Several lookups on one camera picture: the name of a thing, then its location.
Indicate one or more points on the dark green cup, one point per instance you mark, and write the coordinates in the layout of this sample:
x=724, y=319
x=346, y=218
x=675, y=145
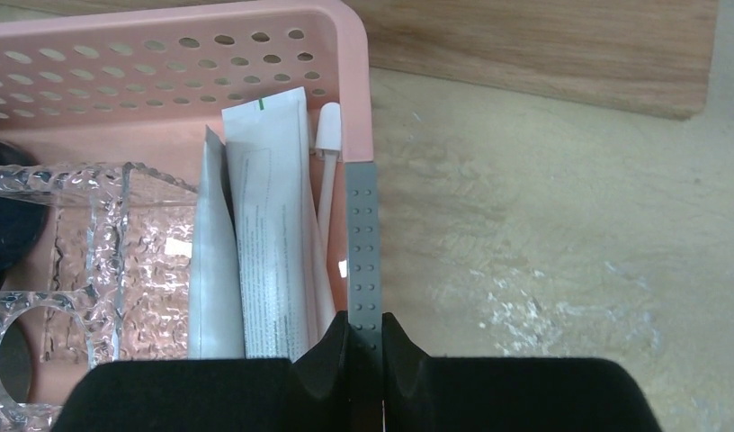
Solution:
x=21, y=223

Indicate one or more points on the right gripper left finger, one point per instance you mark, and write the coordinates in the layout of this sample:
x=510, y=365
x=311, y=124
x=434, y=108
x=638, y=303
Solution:
x=262, y=394

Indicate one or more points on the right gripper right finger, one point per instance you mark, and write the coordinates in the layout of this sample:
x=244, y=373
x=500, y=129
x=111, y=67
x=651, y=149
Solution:
x=437, y=393

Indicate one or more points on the wooden base board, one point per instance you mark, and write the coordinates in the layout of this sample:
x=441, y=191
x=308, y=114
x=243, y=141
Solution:
x=552, y=54

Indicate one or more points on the white toothbrush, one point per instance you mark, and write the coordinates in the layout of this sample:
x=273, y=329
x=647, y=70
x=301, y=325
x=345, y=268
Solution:
x=327, y=147

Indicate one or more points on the pink plastic basket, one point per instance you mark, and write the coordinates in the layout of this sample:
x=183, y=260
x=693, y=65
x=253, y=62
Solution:
x=175, y=148

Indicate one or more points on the toothpaste tube red cap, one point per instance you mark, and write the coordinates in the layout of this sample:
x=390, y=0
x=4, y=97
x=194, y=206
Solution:
x=216, y=325

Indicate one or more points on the clear acrylic holder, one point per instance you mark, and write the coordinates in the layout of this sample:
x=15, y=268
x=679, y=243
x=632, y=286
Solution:
x=111, y=272

